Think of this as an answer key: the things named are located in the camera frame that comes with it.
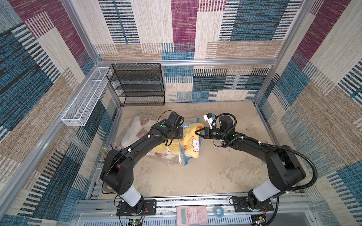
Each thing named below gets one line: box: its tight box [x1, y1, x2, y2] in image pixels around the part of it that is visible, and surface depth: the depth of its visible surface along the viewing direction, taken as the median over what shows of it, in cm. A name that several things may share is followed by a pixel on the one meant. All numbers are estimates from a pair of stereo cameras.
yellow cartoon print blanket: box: [151, 122, 205, 159], surface depth 85 cm
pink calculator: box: [176, 205, 209, 226], surface depth 71 cm
